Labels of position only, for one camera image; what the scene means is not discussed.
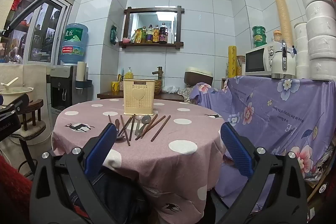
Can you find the clear bottle purple label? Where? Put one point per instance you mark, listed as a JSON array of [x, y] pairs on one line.
[[149, 35]]

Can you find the beige cover cloth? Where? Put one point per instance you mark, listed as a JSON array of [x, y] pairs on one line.
[[35, 79]]

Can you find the orange lid jar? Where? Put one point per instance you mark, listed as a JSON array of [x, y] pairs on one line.
[[277, 36]]

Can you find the cream pot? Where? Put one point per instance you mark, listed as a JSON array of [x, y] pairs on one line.
[[14, 94]]

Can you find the window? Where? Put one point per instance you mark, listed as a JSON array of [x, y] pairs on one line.
[[42, 29]]

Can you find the white ladle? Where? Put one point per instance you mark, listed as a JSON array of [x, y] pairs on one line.
[[9, 82]]

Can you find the yellow roll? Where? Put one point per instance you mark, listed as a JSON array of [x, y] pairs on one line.
[[232, 61]]

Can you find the purple floral cloth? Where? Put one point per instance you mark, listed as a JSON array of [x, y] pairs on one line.
[[275, 113]]

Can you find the paper cup dispenser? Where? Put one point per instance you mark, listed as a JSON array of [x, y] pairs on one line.
[[81, 71]]

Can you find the beige perforated utensil holder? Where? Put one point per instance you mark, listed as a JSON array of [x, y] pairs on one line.
[[139, 100]]

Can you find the yellow green snack bag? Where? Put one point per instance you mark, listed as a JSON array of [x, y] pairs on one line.
[[136, 36]]

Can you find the dark jeans leg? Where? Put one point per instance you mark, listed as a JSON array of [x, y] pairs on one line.
[[123, 197]]

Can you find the glass jar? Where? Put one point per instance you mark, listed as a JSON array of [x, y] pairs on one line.
[[240, 65]]

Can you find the bronze faucet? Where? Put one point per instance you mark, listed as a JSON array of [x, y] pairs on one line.
[[159, 73]]

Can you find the stack of paper cups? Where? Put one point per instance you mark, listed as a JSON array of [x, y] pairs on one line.
[[283, 16]]

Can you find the pink soap dish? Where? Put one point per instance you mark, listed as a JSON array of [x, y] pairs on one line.
[[126, 40]]

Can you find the stack of green tubs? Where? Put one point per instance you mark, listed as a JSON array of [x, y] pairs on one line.
[[259, 36]]

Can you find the brown and cream rice cooker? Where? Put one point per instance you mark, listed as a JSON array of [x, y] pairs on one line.
[[198, 77]]

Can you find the pink polka dot tablecloth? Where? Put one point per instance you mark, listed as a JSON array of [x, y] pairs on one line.
[[157, 161]]

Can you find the large metal spoon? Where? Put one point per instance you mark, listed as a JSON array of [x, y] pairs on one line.
[[146, 119]]

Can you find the green packet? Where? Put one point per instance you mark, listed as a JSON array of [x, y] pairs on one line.
[[114, 35]]

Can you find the short stack of white bowls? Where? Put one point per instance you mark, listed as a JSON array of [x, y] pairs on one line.
[[301, 50]]

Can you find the dark wooden framed shelf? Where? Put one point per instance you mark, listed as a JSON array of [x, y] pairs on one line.
[[152, 44]]

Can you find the woven basket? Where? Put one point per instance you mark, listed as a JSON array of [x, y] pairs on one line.
[[158, 87]]

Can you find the yellow dish soap bottle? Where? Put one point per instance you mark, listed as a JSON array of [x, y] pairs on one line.
[[129, 74]]

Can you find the white microwave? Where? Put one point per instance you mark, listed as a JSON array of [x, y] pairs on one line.
[[257, 61]]

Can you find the yellow mug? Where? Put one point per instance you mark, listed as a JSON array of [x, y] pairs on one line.
[[115, 86]]

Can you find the blue water jug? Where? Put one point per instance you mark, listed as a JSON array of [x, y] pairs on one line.
[[74, 43]]

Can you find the white plastic bag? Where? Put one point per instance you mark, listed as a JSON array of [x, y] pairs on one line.
[[170, 88]]

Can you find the tall stack of white bowls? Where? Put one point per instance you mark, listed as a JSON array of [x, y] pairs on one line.
[[317, 16]]

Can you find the grey water dispenser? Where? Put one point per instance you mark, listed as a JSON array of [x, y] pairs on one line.
[[61, 87]]

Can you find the white plastic bottle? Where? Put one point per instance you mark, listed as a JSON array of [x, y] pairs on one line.
[[170, 37]]

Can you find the brown wooden spoon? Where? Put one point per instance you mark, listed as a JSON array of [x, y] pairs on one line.
[[117, 123]]

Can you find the small metal spoon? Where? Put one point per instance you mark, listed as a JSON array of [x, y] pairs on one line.
[[120, 138]]

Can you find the white electric kettle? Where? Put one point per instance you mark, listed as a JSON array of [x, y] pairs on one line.
[[281, 64]]

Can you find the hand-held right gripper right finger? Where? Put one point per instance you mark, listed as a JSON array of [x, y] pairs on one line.
[[236, 150]]

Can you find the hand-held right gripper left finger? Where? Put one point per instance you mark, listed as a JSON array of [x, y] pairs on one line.
[[101, 150]]

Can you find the dark wooden counter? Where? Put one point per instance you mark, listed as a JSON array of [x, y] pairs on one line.
[[110, 95]]

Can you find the dark wooden chair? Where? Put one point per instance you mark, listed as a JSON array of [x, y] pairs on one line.
[[32, 106]]

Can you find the small floral cloth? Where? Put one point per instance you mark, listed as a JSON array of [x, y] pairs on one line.
[[187, 94]]

